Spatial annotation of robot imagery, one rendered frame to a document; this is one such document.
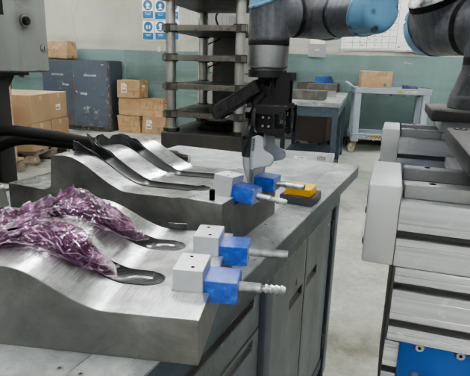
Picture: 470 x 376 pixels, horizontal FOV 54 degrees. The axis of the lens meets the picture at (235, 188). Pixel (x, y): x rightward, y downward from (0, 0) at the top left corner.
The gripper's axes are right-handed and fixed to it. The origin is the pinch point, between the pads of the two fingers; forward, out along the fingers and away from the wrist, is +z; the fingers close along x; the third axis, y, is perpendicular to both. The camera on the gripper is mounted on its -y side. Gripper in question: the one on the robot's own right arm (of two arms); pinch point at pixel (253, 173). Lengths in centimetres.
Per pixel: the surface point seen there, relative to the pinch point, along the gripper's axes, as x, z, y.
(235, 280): -38.0, 3.4, 13.8
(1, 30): 15, -28, -85
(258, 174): -0.8, -0.1, 1.5
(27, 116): 271, 38, -369
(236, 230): -11.9, 7.8, 2.0
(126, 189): -16.8, 1.9, -18.1
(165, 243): -28.7, 5.2, -1.8
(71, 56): 512, -27, -533
